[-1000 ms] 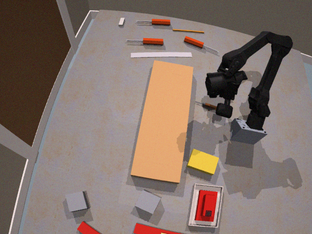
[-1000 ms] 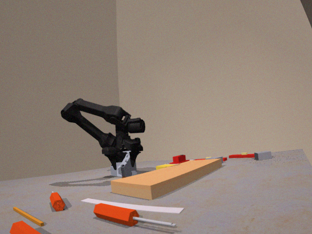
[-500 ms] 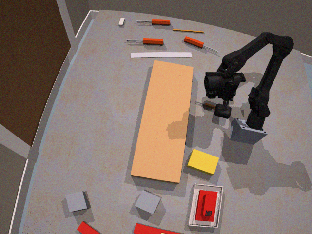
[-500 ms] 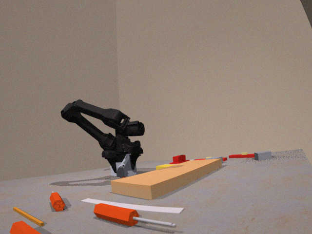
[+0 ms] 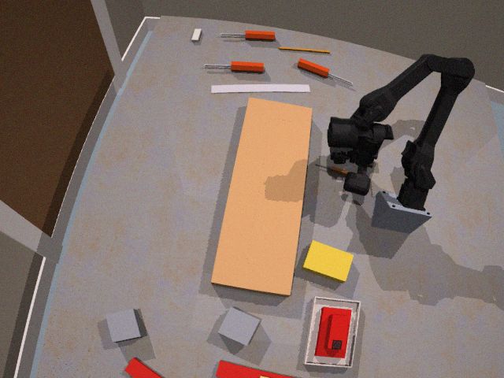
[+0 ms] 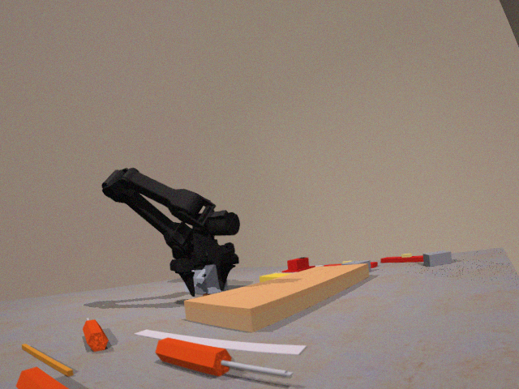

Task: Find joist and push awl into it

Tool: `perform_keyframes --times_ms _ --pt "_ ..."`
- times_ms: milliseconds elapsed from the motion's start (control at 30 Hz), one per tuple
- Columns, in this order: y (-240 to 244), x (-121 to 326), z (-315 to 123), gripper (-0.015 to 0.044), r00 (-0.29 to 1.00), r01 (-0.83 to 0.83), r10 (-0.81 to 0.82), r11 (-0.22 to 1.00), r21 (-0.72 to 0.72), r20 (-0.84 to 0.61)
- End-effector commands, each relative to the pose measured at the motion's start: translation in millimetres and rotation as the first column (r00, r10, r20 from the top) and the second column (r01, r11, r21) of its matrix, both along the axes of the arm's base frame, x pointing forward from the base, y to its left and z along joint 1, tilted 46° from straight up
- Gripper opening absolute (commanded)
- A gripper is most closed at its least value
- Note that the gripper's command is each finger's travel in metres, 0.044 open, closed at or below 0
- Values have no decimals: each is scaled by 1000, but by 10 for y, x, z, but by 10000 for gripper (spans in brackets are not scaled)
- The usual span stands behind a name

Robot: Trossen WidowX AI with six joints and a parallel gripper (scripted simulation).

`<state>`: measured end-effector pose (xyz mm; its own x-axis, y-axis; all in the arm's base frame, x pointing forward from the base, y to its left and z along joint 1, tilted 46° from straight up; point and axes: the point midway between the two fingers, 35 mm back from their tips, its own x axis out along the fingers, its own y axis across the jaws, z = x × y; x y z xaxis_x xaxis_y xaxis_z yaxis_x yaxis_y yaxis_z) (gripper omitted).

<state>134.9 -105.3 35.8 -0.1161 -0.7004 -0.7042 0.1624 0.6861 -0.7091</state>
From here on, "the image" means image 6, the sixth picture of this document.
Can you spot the orange-handled awl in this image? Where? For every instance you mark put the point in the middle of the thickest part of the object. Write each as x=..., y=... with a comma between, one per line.
x=36, y=378
x=205, y=359
x=94, y=335

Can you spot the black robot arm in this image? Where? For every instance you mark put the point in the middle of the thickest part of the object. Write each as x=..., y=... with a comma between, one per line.
x=128, y=185

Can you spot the yellow rectangular block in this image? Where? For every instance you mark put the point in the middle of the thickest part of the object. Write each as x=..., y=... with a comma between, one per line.
x=273, y=276

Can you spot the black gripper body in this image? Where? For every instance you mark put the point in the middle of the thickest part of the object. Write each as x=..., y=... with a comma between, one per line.
x=186, y=265

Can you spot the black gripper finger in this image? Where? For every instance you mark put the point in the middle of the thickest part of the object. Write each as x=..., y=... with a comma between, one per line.
x=189, y=281
x=222, y=272

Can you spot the orange rectangular floor panel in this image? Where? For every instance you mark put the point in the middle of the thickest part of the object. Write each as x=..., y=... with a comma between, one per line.
x=256, y=306

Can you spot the white flat strip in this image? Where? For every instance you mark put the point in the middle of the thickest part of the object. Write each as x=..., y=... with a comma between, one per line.
x=229, y=345

